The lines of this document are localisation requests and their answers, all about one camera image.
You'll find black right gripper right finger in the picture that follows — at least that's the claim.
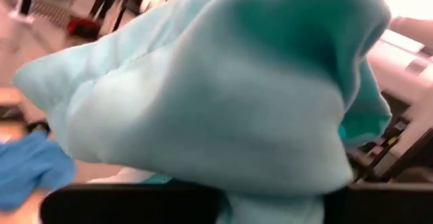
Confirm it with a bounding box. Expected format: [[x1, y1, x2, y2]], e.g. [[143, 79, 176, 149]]
[[323, 182, 433, 224]]

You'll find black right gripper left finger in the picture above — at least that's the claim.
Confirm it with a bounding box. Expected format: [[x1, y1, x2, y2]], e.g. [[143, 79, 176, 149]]
[[39, 182, 225, 224]]

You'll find large sheer white garment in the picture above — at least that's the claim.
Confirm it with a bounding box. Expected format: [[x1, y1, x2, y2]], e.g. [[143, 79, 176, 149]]
[[87, 166, 155, 185]]

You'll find bright blue garment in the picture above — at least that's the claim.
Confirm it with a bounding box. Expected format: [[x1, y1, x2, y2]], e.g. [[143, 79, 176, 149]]
[[0, 131, 76, 212]]

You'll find teal garment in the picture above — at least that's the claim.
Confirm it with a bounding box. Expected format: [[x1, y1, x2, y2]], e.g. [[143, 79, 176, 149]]
[[12, 0, 393, 224]]

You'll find beige fabric storage bin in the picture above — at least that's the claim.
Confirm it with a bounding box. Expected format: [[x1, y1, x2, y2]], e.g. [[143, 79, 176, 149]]
[[367, 16, 433, 181]]

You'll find red bag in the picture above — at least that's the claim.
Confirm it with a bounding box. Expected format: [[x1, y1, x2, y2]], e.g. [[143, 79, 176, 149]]
[[66, 16, 103, 41]]

